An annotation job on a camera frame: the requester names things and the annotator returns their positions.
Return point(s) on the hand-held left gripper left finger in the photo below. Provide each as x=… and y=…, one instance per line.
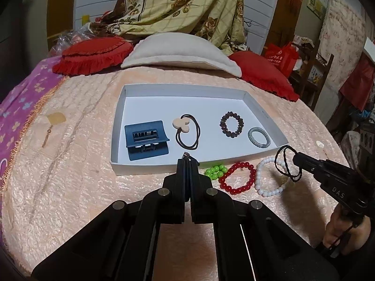
x=183, y=187

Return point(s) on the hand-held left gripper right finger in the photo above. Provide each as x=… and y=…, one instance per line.
x=197, y=190

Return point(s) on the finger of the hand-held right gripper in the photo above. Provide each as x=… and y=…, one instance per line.
x=307, y=162

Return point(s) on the blue hair claw clip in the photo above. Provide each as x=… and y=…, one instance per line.
x=146, y=145

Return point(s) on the white cardboard box tray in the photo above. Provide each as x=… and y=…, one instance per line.
x=211, y=99

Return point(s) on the person's right hand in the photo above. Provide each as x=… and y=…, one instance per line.
x=337, y=231

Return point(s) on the wooden chair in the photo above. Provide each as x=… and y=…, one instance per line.
x=318, y=73

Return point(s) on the red hanging cloth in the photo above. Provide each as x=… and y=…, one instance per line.
x=359, y=82

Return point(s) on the red frilled pillow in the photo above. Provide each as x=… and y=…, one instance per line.
x=93, y=52
x=263, y=73

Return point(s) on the red shopping bag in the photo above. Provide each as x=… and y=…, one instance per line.
x=281, y=57

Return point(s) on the floral pink quilt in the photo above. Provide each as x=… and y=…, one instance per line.
x=341, y=35

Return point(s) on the beige pillow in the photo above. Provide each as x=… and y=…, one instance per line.
x=178, y=49

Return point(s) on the purple patterned bed sheet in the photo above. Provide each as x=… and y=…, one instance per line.
x=20, y=102

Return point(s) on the floral beige blanket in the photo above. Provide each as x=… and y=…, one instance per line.
x=181, y=3

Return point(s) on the clear plastic bag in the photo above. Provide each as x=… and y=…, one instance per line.
x=66, y=39

